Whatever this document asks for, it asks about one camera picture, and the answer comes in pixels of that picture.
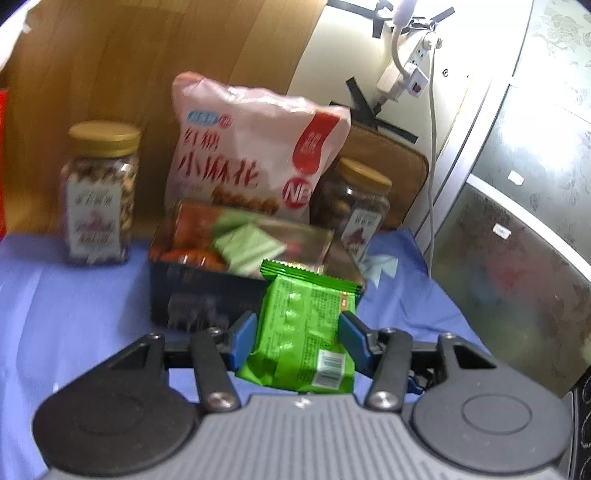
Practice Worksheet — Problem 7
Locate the small gold lid nut jar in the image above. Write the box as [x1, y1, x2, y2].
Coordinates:
[310, 157, 393, 266]

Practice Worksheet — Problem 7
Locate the pink snack bag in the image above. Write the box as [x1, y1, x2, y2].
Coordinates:
[172, 71, 352, 227]

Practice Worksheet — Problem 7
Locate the blue printed blanket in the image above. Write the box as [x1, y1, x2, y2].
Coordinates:
[0, 228, 490, 480]

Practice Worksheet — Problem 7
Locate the white cable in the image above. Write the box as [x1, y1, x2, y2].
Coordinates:
[424, 46, 438, 278]

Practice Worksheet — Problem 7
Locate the brown wooden board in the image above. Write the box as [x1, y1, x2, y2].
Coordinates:
[342, 124, 430, 232]

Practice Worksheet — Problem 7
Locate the white grey cloth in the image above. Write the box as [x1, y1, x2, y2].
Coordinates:
[0, 9, 29, 70]

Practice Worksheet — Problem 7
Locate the patterned metal cabinet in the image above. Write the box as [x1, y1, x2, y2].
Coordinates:
[416, 0, 591, 398]

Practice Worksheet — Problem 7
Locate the white gooseneck lamp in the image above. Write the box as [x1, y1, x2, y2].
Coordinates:
[390, 0, 419, 70]

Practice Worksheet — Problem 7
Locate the black object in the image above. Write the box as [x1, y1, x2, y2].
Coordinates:
[566, 383, 591, 480]

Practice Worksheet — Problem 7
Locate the red gift box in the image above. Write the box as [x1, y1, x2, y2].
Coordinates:
[0, 88, 9, 241]

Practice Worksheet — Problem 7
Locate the light green snack packet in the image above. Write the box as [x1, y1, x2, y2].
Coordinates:
[210, 215, 289, 278]

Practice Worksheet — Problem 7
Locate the large gold lid nut jar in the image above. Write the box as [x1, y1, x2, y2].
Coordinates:
[61, 121, 141, 267]

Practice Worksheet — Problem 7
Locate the bright green snack packet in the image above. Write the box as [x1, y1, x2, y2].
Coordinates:
[235, 259, 365, 394]

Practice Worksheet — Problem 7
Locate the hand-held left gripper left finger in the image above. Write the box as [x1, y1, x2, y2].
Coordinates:
[106, 311, 258, 414]

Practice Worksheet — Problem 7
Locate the wooden headboard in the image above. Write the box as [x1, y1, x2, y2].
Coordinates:
[0, 0, 328, 236]

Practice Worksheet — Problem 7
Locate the dark tin box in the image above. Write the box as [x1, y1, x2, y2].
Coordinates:
[148, 198, 366, 330]

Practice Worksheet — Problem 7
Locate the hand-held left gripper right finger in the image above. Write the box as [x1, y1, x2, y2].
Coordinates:
[339, 311, 497, 411]

